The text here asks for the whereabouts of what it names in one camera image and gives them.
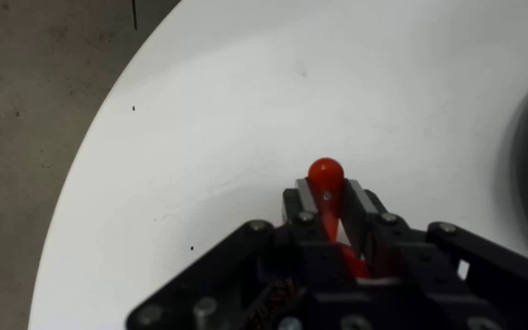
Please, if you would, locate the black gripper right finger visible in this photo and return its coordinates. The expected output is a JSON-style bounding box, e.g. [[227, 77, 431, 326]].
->
[[341, 180, 409, 246]]

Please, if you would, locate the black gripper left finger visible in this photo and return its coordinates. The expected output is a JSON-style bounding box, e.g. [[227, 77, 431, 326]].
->
[[282, 178, 326, 244]]

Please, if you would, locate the white round table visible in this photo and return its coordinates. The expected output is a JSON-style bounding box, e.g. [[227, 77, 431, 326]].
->
[[29, 0, 528, 330]]

